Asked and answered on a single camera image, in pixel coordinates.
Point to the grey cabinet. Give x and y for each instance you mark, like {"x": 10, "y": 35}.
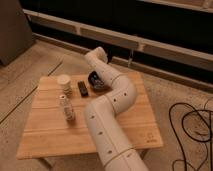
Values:
{"x": 15, "y": 33}

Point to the dark ceramic bowl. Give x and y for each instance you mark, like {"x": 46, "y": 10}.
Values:
{"x": 96, "y": 83}

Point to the small black box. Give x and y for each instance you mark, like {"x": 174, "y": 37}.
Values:
{"x": 82, "y": 88}

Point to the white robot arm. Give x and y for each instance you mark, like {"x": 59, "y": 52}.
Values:
{"x": 112, "y": 144}

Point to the white ribbed cup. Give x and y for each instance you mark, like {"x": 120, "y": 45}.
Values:
{"x": 64, "y": 82}

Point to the wooden table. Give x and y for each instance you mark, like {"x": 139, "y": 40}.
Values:
{"x": 47, "y": 134}

